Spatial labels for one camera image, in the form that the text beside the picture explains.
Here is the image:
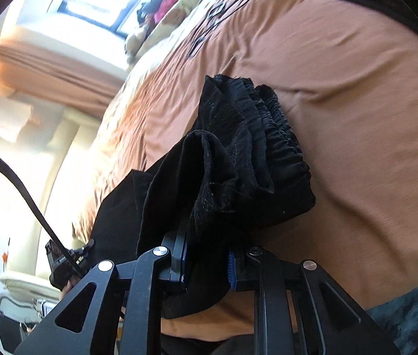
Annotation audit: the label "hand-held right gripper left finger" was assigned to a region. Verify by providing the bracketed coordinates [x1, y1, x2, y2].
[14, 229, 189, 355]

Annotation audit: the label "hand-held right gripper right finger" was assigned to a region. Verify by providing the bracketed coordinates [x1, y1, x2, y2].
[227, 245, 402, 355]

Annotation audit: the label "black denim pants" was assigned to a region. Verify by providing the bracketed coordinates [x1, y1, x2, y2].
[91, 75, 317, 320]

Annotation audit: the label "grey fluffy rug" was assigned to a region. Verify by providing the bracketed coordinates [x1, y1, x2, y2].
[363, 277, 418, 355]

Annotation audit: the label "orange blanket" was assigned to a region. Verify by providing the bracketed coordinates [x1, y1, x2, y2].
[72, 0, 418, 341]

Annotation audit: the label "pink curtain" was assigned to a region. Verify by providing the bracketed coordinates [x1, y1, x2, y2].
[0, 41, 128, 99]

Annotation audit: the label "white bed sheet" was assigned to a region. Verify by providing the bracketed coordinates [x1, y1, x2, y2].
[123, 0, 254, 83]

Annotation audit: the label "beige teddy bear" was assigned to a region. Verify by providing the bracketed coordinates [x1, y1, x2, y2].
[124, 26, 151, 64]

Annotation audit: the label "plush toys pile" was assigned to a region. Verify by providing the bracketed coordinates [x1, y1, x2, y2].
[138, 0, 221, 57]

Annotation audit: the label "pink cloth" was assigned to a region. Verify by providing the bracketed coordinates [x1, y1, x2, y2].
[155, 0, 186, 22]

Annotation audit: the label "black cable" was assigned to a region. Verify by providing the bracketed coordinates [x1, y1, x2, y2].
[0, 141, 84, 271]

